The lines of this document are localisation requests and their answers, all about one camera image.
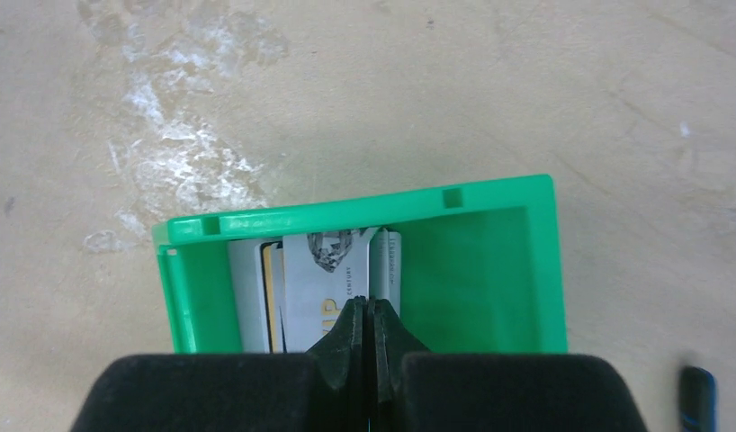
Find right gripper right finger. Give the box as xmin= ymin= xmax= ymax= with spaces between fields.
xmin=372 ymin=300 xmax=647 ymax=431

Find stack of credit cards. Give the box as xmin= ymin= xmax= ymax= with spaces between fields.
xmin=228 ymin=227 xmax=401 ymax=353

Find green plastic bin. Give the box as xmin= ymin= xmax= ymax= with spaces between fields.
xmin=151 ymin=175 xmax=568 ymax=353

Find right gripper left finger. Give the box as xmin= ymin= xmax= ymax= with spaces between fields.
xmin=71 ymin=297 xmax=367 ymax=431

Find blue handled pliers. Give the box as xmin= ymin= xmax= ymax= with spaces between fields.
xmin=678 ymin=365 xmax=717 ymax=432

